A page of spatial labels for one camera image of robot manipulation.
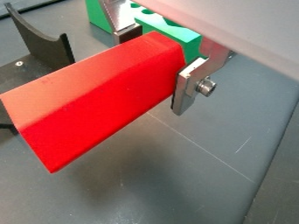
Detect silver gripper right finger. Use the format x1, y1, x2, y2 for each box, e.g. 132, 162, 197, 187
170, 38, 233, 116

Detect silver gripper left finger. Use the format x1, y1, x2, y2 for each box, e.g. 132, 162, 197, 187
97, 0, 142, 45

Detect red hexagonal prism block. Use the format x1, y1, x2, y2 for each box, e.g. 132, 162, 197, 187
0, 31, 184, 172

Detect green shape sorter board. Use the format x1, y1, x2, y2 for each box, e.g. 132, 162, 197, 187
85, 0, 201, 63

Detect black curved holder stand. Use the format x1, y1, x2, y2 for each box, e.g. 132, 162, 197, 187
0, 3, 74, 133

